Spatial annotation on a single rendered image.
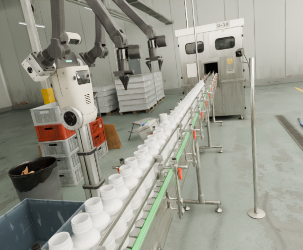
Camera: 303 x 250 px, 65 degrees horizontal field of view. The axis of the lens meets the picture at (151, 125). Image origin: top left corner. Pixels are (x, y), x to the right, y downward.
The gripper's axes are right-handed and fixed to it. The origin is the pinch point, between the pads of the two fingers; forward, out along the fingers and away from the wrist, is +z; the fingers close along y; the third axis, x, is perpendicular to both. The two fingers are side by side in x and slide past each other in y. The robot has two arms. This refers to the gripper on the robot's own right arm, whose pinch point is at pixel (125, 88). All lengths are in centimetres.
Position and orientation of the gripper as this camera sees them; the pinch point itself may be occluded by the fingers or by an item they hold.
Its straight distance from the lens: 125.3
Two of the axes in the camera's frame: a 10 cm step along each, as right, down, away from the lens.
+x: 0.3, -2.1, 9.8
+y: 10.0, -0.7, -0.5
